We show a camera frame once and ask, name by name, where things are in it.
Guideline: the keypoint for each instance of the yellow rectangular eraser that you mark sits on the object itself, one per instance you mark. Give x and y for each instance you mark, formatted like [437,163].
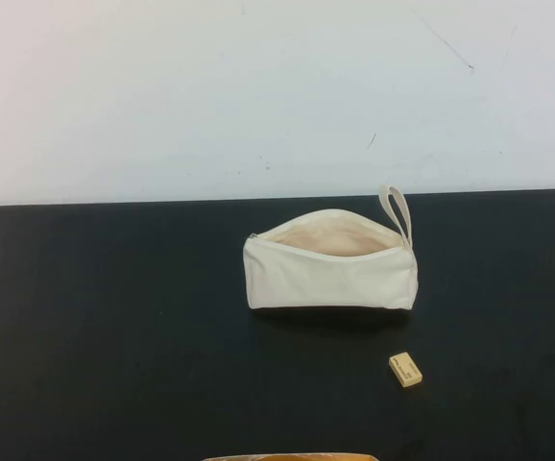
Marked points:
[405,370]

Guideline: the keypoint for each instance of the cream fabric pencil case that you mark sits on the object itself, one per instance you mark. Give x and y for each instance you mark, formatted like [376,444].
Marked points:
[330,283]

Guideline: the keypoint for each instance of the yellow-brown box edge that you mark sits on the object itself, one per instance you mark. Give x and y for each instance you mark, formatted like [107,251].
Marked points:
[287,457]

